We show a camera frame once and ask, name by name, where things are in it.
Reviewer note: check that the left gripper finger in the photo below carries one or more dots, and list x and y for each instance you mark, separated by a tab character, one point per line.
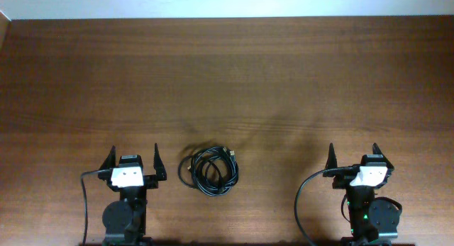
160	171
108	164

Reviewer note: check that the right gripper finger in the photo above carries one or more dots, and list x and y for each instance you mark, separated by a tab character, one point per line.
331	162
377	151

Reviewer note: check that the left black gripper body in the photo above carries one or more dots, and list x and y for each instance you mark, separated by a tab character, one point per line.
150	183

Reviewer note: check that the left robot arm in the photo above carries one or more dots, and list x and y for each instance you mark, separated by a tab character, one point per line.
125	219

